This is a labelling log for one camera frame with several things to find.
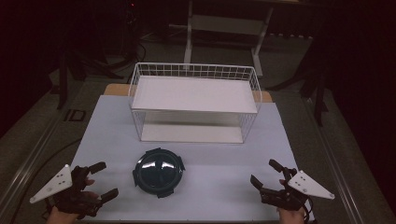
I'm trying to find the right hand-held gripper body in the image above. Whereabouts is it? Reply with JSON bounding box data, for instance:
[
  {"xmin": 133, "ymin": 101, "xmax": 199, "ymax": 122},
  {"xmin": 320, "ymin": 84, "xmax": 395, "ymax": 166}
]
[{"xmin": 260, "ymin": 166, "xmax": 336, "ymax": 213}]

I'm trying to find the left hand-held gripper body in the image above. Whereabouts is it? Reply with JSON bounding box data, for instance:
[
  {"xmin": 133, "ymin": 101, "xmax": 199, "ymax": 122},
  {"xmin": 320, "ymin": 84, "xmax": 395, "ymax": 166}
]
[{"xmin": 29, "ymin": 163, "xmax": 102, "ymax": 219}]

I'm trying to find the dark round lid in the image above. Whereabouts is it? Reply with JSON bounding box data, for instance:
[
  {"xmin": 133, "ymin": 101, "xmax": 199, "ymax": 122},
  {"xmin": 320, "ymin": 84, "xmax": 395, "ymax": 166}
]
[{"xmin": 132, "ymin": 147, "xmax": 187, "ymax": 199}]

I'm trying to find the white wire shelf rack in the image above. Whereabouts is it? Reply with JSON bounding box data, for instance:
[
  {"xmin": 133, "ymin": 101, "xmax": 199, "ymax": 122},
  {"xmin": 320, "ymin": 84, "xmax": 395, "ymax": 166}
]
[{"xmin": 127, "ymin": 62, "xmax": 263, "ymax": 145}]

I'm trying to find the person's left hand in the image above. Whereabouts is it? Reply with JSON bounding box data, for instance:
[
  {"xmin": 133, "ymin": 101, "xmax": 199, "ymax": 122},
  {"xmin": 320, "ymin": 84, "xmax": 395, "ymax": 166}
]
[{"xmin": 46, "ymin": 177, "xmax": 101, "ymax": 224}]

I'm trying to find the person's right hand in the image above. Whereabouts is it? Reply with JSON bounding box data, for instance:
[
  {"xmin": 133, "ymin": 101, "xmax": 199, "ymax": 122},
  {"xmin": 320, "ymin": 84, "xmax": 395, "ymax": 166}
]
[{"xmin": 277, "ymin": 178, "xmax": 307, "ymax": 224}]

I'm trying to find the white table sheet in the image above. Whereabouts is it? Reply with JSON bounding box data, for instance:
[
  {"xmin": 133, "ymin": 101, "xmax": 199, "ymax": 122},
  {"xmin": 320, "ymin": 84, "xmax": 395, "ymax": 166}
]
[{"xmin": 70, "ymin": 94, "xmax": 316, "ymax": 222}]

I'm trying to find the black floor socket plate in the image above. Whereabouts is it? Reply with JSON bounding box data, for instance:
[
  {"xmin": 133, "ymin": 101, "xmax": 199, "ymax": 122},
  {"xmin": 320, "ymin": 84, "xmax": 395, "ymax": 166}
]
[{"xmin": 64, "ymin": 108, "xmax": 87, "ymax": 123}]

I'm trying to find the black tripod stand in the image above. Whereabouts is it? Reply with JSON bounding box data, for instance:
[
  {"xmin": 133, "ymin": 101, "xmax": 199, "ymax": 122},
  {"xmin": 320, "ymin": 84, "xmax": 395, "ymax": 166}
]
[
  {"xmin": 267, "ymin": 46, "xmax": 331, "ymax": 127},
  {"xmin": 46, "ymin": 40, "xmax": 125, "ymax": 110}
]

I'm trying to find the black device with red light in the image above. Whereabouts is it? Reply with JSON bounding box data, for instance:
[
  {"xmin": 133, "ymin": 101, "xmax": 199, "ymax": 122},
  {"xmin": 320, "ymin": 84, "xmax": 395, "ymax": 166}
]
[{"xmin": 124, "ymin": 0, "xmax": 140, "ymax": 57}]

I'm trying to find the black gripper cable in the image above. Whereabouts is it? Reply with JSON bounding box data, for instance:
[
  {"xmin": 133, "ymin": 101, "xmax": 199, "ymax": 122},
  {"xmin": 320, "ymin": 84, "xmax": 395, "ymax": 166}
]
[{"xmin": 300, "ymin": 195, "xmax": 316, "ymax": 224}]

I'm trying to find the metal floor rail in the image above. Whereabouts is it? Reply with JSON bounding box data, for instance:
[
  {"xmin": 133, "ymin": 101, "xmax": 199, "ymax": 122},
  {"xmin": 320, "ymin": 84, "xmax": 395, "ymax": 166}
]
[
  {"xmin": 0, "ymin": 90, "xmax": 85, "ymax": 216},
  {"xmin": 302, "ymin": 96, "xmax": 367, "ymax": 224}
]

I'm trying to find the white metal table frame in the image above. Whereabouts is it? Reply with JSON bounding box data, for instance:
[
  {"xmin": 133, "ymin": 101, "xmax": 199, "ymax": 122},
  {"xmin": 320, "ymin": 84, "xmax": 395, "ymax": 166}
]
[{"xmin": 183, "ymin": 0, "xmax": 275, "ymax": 78}]

